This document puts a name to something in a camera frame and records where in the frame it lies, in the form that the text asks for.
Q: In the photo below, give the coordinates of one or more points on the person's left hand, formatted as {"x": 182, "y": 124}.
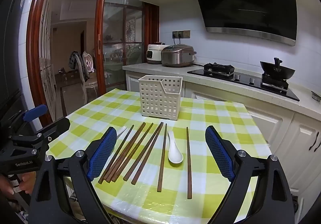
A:
{"x": 25, "y": 183}

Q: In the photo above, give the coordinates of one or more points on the green checkered tablecloth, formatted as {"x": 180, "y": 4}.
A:
{"x": 200, "y": 113}

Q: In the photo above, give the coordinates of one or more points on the white plastic utensil basket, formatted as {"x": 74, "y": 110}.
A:
{"x": 155, "y": 103}

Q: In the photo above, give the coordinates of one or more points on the dark jacket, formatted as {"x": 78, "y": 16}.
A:
{"x": 74, "y": 59}

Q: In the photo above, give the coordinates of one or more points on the white stone countertop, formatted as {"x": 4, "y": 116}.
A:
{"x": 150, "y": 68}

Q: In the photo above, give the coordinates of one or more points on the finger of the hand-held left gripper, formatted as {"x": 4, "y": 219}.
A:
{"x": 35, "y": 112}
{"x": 57, "y": 127}

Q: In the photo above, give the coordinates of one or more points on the black wok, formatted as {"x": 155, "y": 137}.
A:
{"x": 277, "y": 69}

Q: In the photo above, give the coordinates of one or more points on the red wooden door frame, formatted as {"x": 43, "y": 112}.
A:
{"x": 33, "y": 38}

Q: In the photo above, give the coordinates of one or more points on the wooden sliding glass door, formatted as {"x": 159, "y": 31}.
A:
{"x": 117, "y": 25}

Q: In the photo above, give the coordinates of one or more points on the white ornate dining chair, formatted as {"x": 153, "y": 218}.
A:
{"x": 88, "y": 73}

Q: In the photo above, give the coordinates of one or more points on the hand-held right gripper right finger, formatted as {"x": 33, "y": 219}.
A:
{"x": 220, "y": 156}

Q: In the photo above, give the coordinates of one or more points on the steel dish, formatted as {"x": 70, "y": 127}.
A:
{"x": 316, "y": 96}

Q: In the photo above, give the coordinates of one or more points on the black range hood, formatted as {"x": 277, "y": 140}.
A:
{"x": 243, "y": 0}

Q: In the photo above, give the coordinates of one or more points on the white display cabinet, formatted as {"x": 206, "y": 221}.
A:
{"x": 46, "y": 63}

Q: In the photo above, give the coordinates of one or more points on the black glass cooktop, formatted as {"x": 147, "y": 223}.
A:
{"x": 245, "y": 84}

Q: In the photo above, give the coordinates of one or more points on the white base cabinets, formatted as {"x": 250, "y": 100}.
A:
{"x": 270, "y": 123}

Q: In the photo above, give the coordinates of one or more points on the white pressure cooker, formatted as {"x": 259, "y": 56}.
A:
{"x": 153, "y": 54}

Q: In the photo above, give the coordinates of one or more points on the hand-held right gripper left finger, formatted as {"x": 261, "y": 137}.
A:
{"x": 101, "y": 156}

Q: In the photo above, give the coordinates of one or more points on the silver stove knob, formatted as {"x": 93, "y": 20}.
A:
{"x": 252, "y": 80}
{"x": 237, "y": 77}

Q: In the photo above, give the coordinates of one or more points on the black burner grate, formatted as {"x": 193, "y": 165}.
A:
{"x": 219, "y": 68}
{"x": 274, "y": 84}

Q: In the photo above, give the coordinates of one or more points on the brown rice cooker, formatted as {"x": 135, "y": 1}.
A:
{"x": 178, "y": 55}

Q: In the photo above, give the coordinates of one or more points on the white ceramic spoon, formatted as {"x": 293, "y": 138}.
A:
{"x": 123, "y": 129}
{"x": 175, "y": 155}

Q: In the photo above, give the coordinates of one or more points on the brown low table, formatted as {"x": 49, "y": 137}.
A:
{"x": 67, "y": 77}

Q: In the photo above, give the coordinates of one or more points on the wall outlet panel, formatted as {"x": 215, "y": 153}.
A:
{"x": 181, "y": 34}

